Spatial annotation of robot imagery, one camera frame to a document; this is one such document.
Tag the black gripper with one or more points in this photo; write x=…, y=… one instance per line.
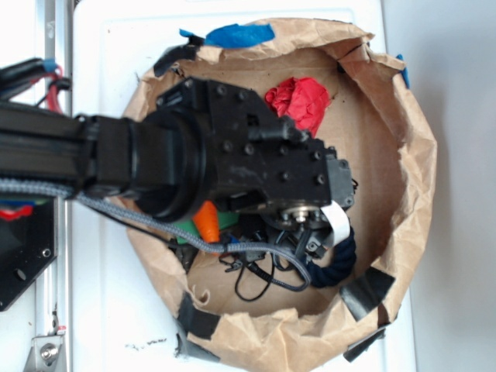
x=305, y=243

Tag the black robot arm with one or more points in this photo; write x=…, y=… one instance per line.
x=205, y=141

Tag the green rectangular block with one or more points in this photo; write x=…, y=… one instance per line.
x=226, y=220

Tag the orange toy carrot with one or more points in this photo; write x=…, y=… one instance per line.
x=207, y=222

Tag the brown paper bag container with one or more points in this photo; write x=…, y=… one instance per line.
x=376, y=123

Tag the crumpled red paper ball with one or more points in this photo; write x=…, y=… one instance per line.
x=302, y=99

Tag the blue tape strip right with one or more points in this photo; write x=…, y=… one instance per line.
x=404, y=71

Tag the blue tape strip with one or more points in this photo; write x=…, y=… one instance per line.
x=235, y=36
x=404, y=71

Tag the blue tape strip top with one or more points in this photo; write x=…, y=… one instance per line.
x=235, y=36

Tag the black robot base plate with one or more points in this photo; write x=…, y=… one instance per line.
x=27, y=248

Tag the metal corner bracket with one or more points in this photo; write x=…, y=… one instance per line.
x=47, y=354

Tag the aluminium frame rail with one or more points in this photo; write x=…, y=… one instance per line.
x=53, y=28

